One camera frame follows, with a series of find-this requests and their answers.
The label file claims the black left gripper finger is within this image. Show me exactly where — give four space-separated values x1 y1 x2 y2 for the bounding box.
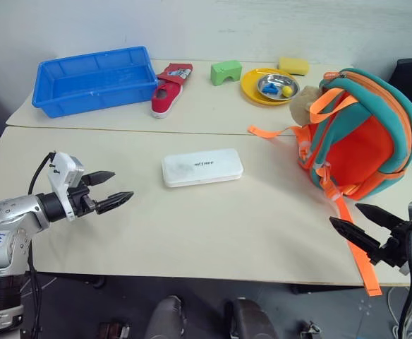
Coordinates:
82 170 116 187
95 191 135 215

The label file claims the red canvas shoe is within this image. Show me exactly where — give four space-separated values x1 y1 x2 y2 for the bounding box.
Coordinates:
150 83 184 119

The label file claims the black rounded robot leg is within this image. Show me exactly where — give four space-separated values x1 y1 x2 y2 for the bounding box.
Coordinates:
224 298 281 339

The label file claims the yellow sponge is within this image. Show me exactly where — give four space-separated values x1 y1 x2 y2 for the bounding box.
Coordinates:
277 56 310 77

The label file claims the white rectangular case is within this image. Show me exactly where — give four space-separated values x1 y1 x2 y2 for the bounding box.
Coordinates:
161 147 245 189

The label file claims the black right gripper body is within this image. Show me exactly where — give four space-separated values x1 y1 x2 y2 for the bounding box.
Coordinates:
367 219 412 270

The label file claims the green arch foam block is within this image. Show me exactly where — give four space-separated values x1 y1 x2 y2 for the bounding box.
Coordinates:
210 59 243 87

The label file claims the blue plastic bin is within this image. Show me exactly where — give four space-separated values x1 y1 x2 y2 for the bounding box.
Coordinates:
32 45 159 119

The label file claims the beige plush toy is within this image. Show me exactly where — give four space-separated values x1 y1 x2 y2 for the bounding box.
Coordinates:
289 85 322 126

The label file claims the black hanging cable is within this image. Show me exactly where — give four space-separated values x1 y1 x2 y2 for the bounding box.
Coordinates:
24 259 45 339

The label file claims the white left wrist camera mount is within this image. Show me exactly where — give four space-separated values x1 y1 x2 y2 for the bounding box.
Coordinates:
47 151 86 222

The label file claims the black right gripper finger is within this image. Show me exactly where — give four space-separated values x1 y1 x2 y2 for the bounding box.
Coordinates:
329 216 382 265
354 203 405 233

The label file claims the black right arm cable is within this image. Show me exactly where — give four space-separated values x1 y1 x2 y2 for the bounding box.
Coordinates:
397 221 412 339

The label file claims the round steel dish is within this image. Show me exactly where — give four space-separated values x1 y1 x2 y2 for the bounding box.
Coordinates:
256 73 301 102

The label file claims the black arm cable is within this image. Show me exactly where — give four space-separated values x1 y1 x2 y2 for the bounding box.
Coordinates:
28 151 57 197
397 221 412 339

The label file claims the red snack packet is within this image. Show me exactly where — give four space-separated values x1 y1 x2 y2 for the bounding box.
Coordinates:
155 62 194 88

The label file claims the yellow round plate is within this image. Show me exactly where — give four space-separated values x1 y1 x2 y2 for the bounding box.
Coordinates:
241 67 301 107

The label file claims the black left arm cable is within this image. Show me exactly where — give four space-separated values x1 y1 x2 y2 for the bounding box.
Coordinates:
28 151 57 197

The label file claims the grey rounded robot leg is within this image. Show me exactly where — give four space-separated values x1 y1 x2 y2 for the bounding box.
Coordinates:
145 295 188 339

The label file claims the orange and teal backpack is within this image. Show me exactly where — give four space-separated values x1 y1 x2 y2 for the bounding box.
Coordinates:
247 67 412 297

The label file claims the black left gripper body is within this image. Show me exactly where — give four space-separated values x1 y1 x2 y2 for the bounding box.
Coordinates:
67 175 98 218

